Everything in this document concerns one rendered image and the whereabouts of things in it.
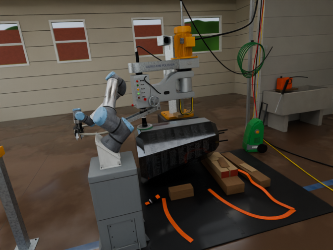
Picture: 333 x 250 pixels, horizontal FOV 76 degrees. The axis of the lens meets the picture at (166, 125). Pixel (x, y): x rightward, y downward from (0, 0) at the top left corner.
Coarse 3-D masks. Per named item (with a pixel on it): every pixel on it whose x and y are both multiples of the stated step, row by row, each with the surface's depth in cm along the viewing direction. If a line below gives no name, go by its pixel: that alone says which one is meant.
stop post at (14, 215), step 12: (0, 156) 182; (0, 168) 183; (0, 180) 186; (0, 192) 188; (12, 192) 196; (12, 204) 194; (12, 216) 197; (12, 228) 200; (24, 228) 208; (24, 240) 206; (36, 240) 220
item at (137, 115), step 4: (156, 104) 298; (148, 108) 295; (152, 108) 287; (156, 108) 288; (144, 112) 283; (148, 112) 284; (152, 112) 287; (132, 116) 289; (136, 116) 280; (140, 116) 282; (128, 120) 277; (132, 120) 279
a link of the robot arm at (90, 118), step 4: (124, 84) 222; (120, 88) 221; (124, 88) 224; (120, 92) 224; (124, 92) 227; (88, 116) 238; (92, 116) 235; (88, 120) 235; (92, 120) 236; (88, 124) 237; (92, 124) 239
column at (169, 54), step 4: (172, 36) 332; (168, 40) 338; (172, 40) 333; (168, 44) 340; (172, 44) 335; (168, 48) 343; (172, 48) 337; (168, 52) 345; (172, 52) 339; (168, 56) 347; (172, 56) 341; (172, 100) 367; (176, 100) 362; (172, 104) 369; (176, 104) 363; (172, 108) 372; (176, 108) 365; (172, 112) 374
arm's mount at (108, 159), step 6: (96, 132) 194; (96, 138) 179; (96, 144) 172; (102, 144) 177; (102, 150) 176; (108, 150) 176; (102, 156) 177; (108, 156) 178; (114, 156) 180; (102, 162) 178; (108, 162) 180; (114, 162) 181; (120, 162) 188; (102, 168) 179; (108, 168) 181
